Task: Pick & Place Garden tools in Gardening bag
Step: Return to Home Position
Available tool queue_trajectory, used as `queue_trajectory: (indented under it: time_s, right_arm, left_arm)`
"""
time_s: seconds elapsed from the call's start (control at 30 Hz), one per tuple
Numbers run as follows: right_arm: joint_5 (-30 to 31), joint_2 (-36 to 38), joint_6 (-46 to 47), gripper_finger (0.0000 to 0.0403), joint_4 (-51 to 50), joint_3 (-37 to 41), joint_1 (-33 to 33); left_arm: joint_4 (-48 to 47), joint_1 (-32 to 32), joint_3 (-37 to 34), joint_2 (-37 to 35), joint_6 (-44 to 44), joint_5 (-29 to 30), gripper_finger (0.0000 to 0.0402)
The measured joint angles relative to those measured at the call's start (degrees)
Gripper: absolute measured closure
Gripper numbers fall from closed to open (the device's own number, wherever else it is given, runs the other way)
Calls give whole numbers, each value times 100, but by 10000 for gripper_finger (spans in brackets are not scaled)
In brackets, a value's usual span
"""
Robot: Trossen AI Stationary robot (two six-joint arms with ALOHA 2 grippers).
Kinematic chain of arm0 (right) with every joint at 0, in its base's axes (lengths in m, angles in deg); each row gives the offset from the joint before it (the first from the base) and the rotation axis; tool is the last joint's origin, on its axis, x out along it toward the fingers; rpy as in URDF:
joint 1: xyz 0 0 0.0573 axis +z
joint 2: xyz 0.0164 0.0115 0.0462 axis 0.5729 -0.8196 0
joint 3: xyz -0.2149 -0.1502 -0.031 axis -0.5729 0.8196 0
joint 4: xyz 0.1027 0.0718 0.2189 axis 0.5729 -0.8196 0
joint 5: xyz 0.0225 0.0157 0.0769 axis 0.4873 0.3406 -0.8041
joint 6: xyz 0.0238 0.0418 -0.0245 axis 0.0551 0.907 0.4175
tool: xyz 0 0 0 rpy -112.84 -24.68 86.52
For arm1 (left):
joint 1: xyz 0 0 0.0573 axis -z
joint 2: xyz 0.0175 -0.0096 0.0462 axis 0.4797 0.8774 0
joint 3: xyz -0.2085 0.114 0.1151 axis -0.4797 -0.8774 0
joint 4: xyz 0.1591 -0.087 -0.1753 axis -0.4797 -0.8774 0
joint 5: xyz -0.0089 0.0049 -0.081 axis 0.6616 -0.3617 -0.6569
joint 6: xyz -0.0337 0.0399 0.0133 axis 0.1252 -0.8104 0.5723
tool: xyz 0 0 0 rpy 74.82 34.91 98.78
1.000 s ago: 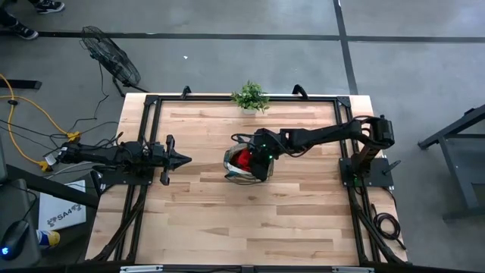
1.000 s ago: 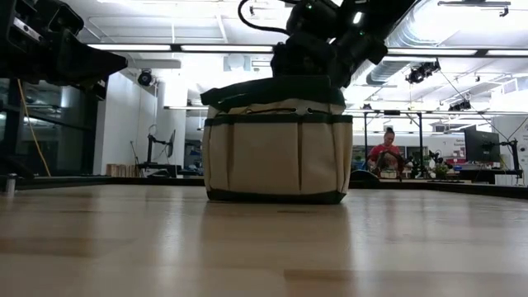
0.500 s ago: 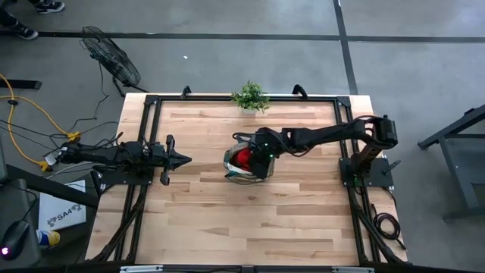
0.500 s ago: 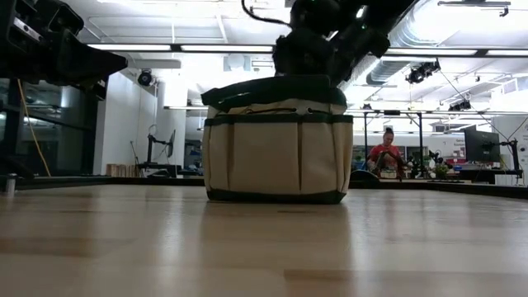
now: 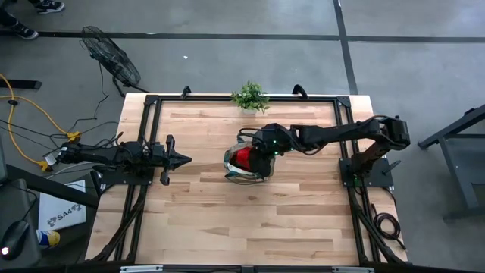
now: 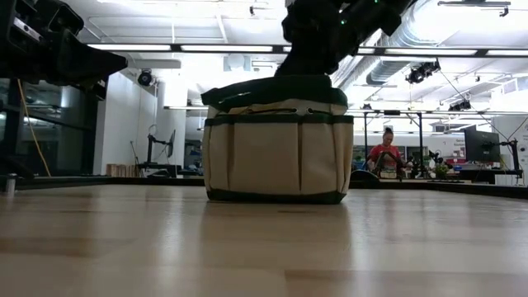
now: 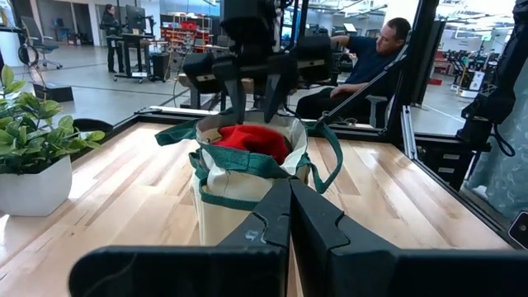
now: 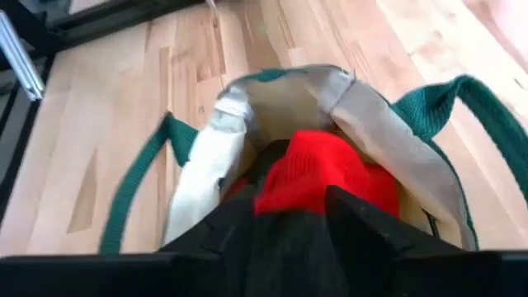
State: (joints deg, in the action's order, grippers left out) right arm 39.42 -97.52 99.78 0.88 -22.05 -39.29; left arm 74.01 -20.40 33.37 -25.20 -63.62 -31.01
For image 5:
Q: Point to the dark grey desk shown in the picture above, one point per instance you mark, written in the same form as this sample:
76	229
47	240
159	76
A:
11	204

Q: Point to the person's shoe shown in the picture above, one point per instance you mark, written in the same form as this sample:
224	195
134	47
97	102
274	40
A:
51	5
22	32

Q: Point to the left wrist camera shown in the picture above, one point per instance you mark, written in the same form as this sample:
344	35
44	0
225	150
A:
160	148

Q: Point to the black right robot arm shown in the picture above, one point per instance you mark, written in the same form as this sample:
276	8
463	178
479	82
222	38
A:
341	132

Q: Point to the black floor bar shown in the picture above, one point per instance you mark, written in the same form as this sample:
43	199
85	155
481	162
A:
22	84

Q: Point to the black metal table frame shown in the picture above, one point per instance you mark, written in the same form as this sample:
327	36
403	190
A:
189	98

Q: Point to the black floor fan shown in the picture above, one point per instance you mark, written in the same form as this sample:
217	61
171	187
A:
113	62

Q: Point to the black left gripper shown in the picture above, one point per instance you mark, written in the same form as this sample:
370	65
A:
166	174

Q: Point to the silver edge bracket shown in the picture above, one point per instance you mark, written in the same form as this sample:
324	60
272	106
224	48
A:
140	268
352	269

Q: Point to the black glove red cuff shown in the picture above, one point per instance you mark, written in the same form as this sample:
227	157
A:
242	157

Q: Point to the black side table frame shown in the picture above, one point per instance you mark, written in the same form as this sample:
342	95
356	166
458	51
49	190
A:
454	167

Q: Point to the white SA4 sign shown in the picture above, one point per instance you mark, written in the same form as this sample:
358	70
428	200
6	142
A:
57	208

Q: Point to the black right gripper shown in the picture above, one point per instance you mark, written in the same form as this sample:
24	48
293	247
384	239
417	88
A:
263	165

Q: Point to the beige green gardening bag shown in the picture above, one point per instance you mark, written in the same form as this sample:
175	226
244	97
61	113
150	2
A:
236	175

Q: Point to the small green potted plant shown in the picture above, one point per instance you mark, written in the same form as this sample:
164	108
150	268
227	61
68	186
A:
250	96

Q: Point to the yellow and blue object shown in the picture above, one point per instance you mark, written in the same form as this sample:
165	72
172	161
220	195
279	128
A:
53	238

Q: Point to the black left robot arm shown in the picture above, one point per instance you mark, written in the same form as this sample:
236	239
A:
98	155

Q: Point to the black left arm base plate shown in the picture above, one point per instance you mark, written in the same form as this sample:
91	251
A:
113	177

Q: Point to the black computer mouse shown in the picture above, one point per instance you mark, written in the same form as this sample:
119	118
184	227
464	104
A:
15	239

